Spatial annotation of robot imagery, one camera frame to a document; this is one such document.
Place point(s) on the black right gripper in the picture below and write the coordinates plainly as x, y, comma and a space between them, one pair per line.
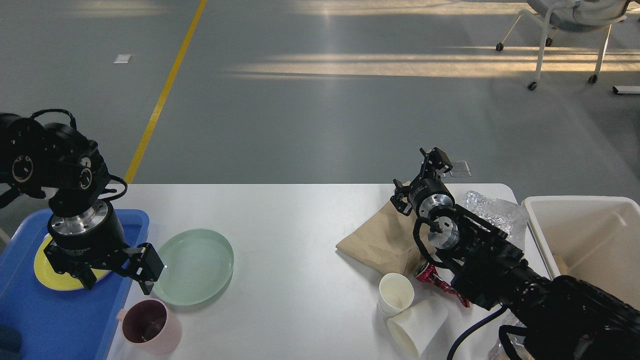
429, 192

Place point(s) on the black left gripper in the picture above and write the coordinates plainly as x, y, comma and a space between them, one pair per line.
95, 240

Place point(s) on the pink mug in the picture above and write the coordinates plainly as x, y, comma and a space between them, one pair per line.
151, 326

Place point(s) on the pale green plate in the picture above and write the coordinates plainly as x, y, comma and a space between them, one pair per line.
198, 263

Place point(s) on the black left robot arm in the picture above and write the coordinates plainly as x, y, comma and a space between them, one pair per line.
44, 156

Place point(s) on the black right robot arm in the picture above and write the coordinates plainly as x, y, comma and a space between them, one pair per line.
562, 319

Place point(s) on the clear floor plate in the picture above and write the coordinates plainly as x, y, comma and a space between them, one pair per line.
459, 169

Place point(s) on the brown paper bag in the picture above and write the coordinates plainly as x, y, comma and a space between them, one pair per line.
385, 242

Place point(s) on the yellow plate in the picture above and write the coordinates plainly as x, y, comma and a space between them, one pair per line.
46, 275

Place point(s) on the blue plastic tray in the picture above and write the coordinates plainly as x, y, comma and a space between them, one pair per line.
55, 325

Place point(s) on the red crushed wrapper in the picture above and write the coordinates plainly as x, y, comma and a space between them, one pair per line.
427, 273

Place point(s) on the clear crumpled plastic wrap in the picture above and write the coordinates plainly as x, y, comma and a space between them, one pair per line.
509, 217

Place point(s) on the upright white paper cup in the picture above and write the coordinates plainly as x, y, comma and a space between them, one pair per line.
395, 294

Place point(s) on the lying white paper cup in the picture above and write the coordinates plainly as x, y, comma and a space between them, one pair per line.
414, 328

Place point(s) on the white plastic bin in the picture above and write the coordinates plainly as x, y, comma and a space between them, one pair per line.
591, 238

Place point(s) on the white rolling chair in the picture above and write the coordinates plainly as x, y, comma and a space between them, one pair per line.
577, 16

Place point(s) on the white bar on floor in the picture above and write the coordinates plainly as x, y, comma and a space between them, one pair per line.
626, 89

